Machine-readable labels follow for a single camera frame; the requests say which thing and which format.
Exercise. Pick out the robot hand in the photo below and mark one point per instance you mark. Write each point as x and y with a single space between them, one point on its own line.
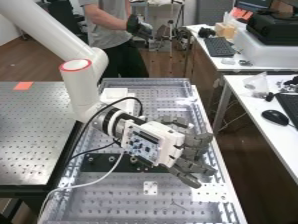
159 143

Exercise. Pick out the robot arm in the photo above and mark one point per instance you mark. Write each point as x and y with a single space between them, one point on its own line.
81 83

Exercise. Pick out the black plate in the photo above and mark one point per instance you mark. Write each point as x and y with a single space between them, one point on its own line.
106 164

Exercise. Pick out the small white square plate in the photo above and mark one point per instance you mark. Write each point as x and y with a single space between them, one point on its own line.
150 188

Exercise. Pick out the small white box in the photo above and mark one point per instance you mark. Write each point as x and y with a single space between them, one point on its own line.
115 95

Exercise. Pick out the clear box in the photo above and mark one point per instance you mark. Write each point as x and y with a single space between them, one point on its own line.
207 200

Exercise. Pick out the white desk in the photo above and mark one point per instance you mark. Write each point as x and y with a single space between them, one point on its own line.
207 40
252 110

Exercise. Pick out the black mouse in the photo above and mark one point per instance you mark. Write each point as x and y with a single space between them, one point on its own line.
274 117

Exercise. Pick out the clear plastic bag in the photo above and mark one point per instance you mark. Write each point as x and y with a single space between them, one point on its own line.
255 85

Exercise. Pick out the black keyboard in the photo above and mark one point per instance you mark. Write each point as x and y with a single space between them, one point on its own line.
290 108
218 46

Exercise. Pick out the orange tag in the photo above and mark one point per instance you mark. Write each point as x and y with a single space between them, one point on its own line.
22 85

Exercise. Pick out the person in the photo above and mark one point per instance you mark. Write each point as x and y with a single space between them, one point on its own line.
106 26

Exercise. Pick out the black machine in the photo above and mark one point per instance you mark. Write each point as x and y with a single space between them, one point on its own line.
274 28

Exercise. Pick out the screen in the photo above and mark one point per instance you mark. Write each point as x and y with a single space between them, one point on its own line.
252 4

